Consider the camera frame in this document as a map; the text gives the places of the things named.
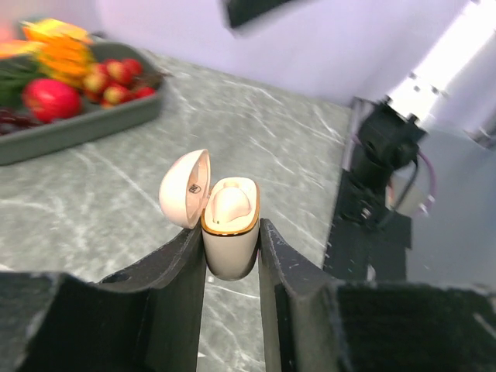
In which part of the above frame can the beige earbud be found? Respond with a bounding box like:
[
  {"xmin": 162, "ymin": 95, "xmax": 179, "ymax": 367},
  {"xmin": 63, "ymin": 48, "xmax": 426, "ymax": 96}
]
[{"xmin": 205, "ymin": 181, "xmax": 252, "ymax": 229}]

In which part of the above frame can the orange spiky fruit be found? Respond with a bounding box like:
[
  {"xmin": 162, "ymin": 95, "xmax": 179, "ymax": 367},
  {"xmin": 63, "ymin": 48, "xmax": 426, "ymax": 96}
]
[{"xmin": 1, "ymin": 19, "xmax": 96, "ymax": 89}]

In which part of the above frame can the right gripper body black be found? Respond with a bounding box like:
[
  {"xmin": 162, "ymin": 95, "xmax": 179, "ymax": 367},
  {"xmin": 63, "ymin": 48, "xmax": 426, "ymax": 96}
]
[{"xmin": 220, "ymin": 0, "xmax": 322, "ymax": 38}]

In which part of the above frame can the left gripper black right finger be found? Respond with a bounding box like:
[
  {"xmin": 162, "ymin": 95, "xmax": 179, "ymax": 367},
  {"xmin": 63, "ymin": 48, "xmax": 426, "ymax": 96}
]
[{"xmin": 258, "ymin": 219, "xmax": 495, "ymax": 371}]

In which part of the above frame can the green leafy sprig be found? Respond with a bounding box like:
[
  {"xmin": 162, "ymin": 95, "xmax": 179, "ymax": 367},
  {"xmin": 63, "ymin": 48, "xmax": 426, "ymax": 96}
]
[{"xmin": 1, "ymin": 58, "xmax": 42, "ymax": 109}]

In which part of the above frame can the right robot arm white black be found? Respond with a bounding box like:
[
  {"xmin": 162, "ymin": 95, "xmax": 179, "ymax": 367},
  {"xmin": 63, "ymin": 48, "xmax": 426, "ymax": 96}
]
[{"xmin": 350, "ymin": 1, "xmax": 495, "ymax": 189}]

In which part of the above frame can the beige earbud charging case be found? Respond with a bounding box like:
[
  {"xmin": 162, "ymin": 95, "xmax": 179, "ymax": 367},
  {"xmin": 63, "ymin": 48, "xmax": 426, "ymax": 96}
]
[{"xmin": 159, "ymin": 149, "xmax": 260, "ymax": 281}]

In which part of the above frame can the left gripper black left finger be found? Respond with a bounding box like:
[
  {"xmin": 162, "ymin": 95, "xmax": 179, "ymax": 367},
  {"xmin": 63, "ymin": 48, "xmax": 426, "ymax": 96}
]
[{"xmin": 1, "ymin": 228, "xmax": 206, "ymax": 371}]

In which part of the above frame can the purple grape bunch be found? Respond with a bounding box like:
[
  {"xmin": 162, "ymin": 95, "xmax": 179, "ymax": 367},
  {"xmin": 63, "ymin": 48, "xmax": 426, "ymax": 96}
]
[{"xmin": 0, "ymin": 108, "xmax": 42, "ymax": 136}]

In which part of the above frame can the red apple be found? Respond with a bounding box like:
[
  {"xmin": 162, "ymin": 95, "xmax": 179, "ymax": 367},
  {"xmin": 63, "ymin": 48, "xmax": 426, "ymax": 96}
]
[{"xmin": 22, "ymin": 78, "xmax": 83, "ymax": 123}]

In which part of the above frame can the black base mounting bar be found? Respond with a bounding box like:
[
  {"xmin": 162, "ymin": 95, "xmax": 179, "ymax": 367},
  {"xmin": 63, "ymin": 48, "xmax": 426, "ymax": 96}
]
[{"xmin": 323, "ymin": 98, "xmax": 425, "ymax": 281}]

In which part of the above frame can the red cherry bunch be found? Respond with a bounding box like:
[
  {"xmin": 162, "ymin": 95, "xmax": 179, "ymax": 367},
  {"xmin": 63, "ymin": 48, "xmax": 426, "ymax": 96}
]
[{"xmin": 82, "ymin": 58, "xmax": 171, "ymax": 108}]

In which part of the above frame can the dark grey fruit tray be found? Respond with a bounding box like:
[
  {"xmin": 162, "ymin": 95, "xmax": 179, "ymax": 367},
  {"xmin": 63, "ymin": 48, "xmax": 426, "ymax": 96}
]
[{"xmin": 1, "ymin": 41, "xmax": 167, "ymax": 166}]

